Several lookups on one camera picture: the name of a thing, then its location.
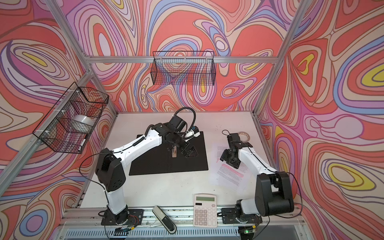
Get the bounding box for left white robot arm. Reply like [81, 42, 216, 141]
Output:
[96, 107, 200, 222]

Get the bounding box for marker pen in basket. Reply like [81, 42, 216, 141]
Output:
[78, 136, 87, 153]

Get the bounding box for blue file folder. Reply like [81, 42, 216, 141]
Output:
[129, 132, 209, 176]

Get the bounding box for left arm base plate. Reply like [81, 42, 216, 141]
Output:
[98, 209, 144, 226]

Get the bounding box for printed paper files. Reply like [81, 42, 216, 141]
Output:
[209, 145, 253, 194]

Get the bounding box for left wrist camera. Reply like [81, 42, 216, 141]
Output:
[184, 126, 200, 140]

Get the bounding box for white desk calculator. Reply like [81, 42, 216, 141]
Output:
[193, 194, 218, 228]

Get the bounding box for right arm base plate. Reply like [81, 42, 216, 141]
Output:
[220, 207, 263, 226]

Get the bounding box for black wire basket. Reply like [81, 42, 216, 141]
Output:
[33, 83, 109, 154]
[151, 51, 216, 86]

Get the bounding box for white tape roll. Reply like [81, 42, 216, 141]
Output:
[238, 131, 251, 142]

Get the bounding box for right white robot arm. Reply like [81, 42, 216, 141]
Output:
[221, 140, 294, 217]

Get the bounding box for grey black stapler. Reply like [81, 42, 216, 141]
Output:
[152, 206, 177, 235]

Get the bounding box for black wire basket left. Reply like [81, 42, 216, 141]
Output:
[33, 83, 109, 154]

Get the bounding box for black wire basket back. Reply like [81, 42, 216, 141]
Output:
[151, 51, 216, 86]

